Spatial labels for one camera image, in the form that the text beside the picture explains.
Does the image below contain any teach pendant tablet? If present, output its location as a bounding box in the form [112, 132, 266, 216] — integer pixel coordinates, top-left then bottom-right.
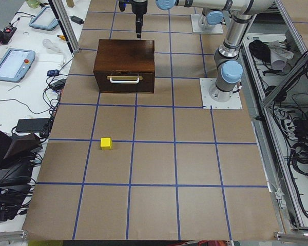
[0, 48, 35, 83]
[29, 6, 58, 31]

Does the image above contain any dark brown wooden drawer cabinet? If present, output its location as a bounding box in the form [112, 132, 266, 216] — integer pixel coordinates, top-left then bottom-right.
[93, 39, 156, 94]

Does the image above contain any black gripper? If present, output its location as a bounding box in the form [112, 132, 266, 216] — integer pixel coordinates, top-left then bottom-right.
[119, 0, 147, 38]

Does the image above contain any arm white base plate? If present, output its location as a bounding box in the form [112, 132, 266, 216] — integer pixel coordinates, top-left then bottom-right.
[190, 14, 224, 35]
[200, 78, 243, 110]

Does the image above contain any coiled black cables bundle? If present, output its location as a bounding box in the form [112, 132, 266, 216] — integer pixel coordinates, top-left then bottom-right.
[287, 138, 308, 177]

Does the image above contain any black device pile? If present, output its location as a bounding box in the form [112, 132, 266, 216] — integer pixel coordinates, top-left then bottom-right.
[0, 156, 39, 206]

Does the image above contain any aluminium frame post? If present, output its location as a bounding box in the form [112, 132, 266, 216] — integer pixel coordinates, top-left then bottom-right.
[48, 0, 80, 54]

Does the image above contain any dark brown wooden wedge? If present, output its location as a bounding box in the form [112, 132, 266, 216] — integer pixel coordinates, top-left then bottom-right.
[4, 133, 43, 160]

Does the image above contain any brass cylindrical tool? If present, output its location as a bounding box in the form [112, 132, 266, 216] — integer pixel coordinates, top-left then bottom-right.
[57, 35, 66, 41]

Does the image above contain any far teach pendant tablet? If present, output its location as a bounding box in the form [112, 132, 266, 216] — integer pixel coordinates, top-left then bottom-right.
[29, 6, 58, 31]

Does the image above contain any black laptop power brick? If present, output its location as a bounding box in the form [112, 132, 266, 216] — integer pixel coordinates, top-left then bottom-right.
[15, 118, 49, 133]

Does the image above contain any white power strip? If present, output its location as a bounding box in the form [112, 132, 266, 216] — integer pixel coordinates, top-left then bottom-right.
[275, 108, 298, 141]

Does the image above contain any black power adapter brick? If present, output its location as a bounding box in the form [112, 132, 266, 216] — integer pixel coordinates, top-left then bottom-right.
[70, 15, 84, 25]

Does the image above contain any yellow cube block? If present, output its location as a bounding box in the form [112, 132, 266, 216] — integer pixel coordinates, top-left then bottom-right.
[100, 137, 112, 150]

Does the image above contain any near teach pendant tablet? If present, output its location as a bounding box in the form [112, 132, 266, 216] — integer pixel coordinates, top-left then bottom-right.
[0, 48, 35, 83]

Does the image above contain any blue small connector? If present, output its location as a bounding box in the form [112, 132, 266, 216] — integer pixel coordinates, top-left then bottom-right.
[47, 69, 60, 77]

